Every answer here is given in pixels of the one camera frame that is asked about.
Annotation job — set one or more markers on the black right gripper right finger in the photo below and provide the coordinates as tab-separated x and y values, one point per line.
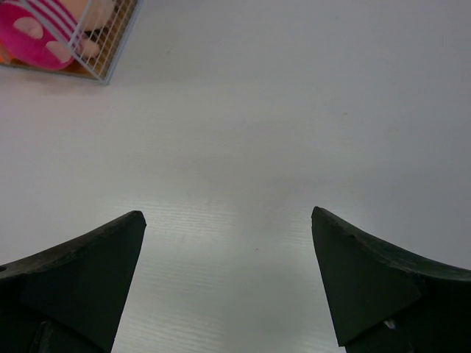
383	298

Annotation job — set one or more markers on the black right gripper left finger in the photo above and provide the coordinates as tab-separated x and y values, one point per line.
70	298

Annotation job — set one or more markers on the wooden three-tier wire shelf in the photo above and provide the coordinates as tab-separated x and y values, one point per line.
111	40

